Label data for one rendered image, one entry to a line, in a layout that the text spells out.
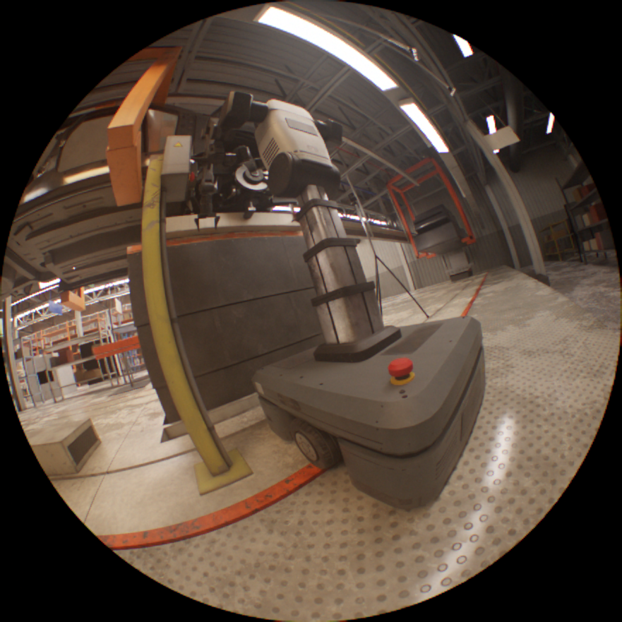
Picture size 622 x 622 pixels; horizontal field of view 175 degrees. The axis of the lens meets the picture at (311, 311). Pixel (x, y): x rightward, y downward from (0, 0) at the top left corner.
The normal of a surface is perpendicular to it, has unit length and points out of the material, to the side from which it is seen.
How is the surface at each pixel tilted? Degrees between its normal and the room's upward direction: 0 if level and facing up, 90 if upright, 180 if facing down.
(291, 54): 180
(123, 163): 180
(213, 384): 90
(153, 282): 90
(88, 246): 108
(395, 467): 90
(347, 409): 45
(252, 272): 90
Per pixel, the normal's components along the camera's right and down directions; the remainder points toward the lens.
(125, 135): 0.28, 0.96
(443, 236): -0.77, 0.22
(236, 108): 0.61, 0.33
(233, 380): 0.57, -0.18
